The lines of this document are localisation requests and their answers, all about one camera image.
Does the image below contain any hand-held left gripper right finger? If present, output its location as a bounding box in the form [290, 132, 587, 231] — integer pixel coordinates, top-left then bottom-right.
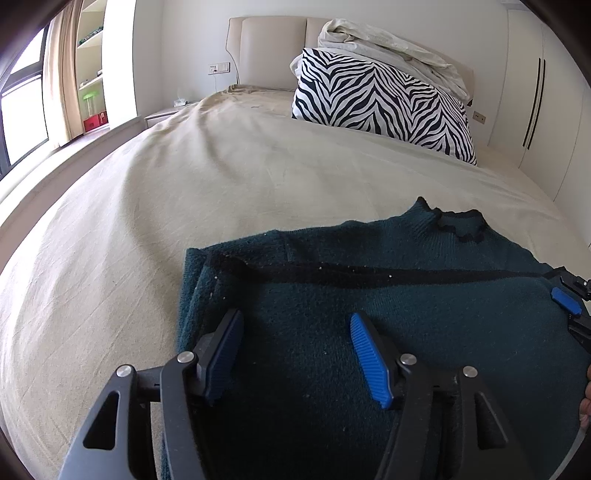
[348, 311, 522, 480]

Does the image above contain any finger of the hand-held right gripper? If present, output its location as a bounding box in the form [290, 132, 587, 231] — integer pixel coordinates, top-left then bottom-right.
[550, 286, 591, 356]
[556, 266, 591, 302]

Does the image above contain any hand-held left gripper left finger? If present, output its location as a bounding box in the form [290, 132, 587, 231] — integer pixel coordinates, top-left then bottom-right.
[58, 308, 245, 480]

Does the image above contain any dark green knit sweater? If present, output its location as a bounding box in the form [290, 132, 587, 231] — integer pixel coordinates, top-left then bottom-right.
[159, 197, 591, 480]

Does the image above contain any person's right hand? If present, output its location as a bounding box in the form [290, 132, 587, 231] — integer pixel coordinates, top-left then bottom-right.
[579, 364, 591, 431]

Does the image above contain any bed with beige sheet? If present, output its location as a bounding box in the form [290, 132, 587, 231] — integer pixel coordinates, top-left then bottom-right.
[0, 84, 591, 480]

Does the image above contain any white wardrobe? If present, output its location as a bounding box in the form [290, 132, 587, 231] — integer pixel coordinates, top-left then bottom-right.
[489, 4, 591, 204]

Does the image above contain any beige nightstand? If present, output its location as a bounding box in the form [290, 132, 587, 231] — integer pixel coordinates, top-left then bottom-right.
[144, 102, 195, 130]

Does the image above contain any zebra print pillow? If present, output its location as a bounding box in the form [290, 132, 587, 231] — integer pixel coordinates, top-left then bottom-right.
[291, 47, 478, 166]

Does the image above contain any red box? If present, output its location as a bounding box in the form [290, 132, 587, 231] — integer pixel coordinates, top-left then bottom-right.
[83, 112, 110, 134]

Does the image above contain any folded white duvet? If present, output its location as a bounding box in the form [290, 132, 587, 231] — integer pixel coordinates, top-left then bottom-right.
[290, 18, 472, 100]

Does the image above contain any beige padded headboard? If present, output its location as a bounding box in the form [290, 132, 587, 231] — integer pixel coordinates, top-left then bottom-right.
[226, 16, 476, 104]

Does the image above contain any black framed window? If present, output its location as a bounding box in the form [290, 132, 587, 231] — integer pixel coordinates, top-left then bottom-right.
[0, 25, 51, 178]

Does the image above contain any beige curtain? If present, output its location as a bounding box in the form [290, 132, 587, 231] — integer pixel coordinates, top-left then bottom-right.
[42, 0, 85, 145]

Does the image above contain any white open shelf unit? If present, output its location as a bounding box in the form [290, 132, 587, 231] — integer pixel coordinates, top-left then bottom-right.
[74, 0, 112, 134]

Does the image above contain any grey strap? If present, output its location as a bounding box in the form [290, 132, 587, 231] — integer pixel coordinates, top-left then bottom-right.
[549, 422, 588, 480]

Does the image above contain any wall socket panel with cable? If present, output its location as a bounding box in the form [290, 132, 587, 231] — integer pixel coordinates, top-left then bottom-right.
[208, 62, 243, 88]

